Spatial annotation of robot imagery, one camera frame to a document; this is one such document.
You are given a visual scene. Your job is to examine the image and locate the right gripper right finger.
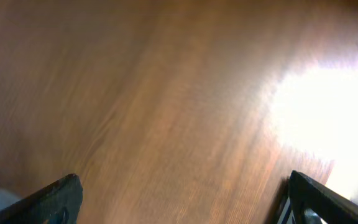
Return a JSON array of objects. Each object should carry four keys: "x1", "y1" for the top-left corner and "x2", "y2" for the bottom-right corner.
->
[{"x1": 288, "y1": 170, "x2": 358, "y2": 224}]

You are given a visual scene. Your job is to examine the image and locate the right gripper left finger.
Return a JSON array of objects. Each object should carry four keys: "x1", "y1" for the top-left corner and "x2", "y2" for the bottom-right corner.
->
[{"x1": 0, "y1": 174, "x2": 83, "y2": 224}]

